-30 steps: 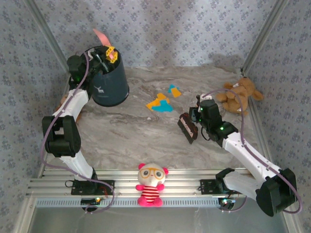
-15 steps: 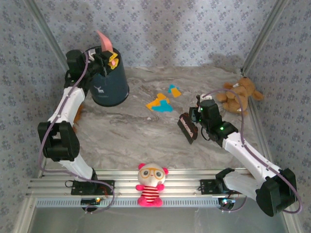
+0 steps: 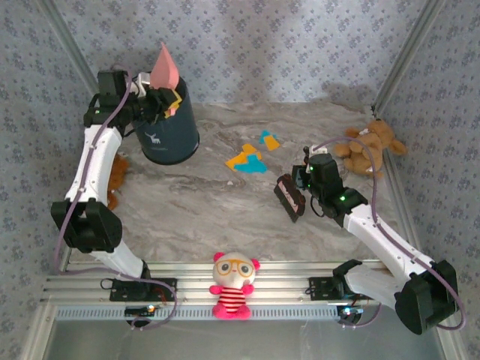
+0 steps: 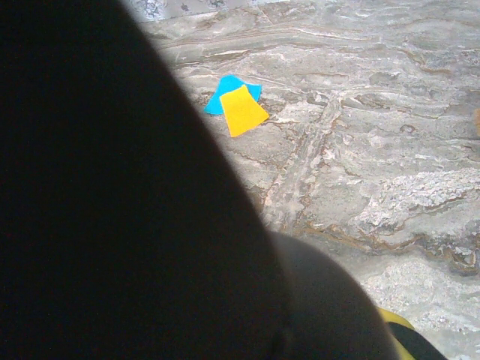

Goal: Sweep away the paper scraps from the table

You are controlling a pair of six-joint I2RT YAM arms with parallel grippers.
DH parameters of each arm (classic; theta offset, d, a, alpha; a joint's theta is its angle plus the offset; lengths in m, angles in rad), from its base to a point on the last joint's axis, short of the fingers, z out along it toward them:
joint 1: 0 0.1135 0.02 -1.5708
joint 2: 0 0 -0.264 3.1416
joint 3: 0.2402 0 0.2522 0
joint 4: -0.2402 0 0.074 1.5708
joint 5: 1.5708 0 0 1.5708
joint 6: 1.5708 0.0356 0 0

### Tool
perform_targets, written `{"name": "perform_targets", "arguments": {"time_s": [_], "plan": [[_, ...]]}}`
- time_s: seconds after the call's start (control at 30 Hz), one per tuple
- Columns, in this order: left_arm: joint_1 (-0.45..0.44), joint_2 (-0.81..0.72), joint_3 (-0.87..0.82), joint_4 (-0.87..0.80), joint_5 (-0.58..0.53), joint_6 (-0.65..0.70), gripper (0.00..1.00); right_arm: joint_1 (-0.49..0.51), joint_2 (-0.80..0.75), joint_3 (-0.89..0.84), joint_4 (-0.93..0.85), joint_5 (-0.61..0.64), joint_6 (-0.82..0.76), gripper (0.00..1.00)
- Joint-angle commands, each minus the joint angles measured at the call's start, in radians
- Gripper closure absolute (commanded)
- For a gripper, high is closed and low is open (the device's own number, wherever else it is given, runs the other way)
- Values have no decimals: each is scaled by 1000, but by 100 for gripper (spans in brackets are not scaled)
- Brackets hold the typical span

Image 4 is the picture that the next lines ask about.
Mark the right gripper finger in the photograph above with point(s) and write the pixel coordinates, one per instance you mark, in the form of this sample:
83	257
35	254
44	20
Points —
412	345

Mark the black brush with cartoon face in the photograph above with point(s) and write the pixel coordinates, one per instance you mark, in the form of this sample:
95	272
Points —
112	187

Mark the yellow paper scrap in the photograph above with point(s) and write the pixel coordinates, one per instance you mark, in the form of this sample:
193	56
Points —
243	112

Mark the blue paper scrap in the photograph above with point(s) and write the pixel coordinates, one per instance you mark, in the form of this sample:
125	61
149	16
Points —
213	105

